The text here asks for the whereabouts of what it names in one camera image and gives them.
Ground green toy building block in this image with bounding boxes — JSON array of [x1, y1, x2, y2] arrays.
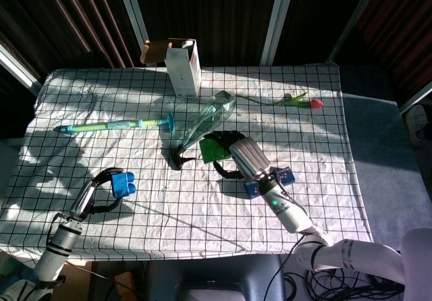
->
[[198, 138, 230, 164]]

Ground grey blue mat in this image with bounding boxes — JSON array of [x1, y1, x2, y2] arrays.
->
[[339, 63, 432, 248]]

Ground brown striped curtain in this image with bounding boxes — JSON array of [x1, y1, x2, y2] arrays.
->
[[0, 0, 136, 79]]

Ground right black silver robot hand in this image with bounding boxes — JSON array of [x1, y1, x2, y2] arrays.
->
[[204, 130, 273, 182]]

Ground grey window frame post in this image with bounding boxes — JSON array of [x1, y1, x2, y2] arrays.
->
[[325, 0, 382, 64]]

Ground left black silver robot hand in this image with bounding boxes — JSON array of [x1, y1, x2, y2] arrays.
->
[[69, 167, 126, 221]]

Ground white frame rail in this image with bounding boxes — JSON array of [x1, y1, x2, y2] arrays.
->
[[0, 44, 43, 96], [400, 81, 432, 113]]

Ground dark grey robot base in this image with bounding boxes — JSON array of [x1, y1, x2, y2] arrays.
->
[[144, 253, 288, 301]]

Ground black arm wrist cable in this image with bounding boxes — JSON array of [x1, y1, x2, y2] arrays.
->
[[268, 172, 310, 216]]

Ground green blue toy water syringe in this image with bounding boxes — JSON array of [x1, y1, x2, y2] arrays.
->
[[53, 113, 176, 136]]

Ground clear spray bottle black trigger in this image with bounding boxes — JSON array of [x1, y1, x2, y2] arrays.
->
[[170, 90, 237, 171]]

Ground white open carton box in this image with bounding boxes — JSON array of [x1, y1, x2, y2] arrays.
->
[[140, 37, 203, 99]]

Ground small blue flat box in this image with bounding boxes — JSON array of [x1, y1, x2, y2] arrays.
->
[[244, 166, 296, 199]]

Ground dark reddish curtain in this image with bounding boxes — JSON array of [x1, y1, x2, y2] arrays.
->
[[354, 0, 432, 91]]

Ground white window frame post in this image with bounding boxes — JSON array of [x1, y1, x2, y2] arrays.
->
[[114, 0, 149, 66], [259, 0, 291, 66]]

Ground white black grid tablecloth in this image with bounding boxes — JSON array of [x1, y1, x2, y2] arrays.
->
[[0, 63, 374, 261]]

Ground blue toy building block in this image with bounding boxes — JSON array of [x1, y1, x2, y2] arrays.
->
[[111, 171, 138, 200]]

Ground grey shoe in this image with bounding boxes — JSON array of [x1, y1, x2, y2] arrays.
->
[[404, 104, 432, 146]]

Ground tangled black floor cables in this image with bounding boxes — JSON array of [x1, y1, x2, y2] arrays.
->
[[283, 267, 406, 301]]

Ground red artificial tulip flower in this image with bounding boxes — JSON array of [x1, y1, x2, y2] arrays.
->
[[234, 92, 324, 110]]

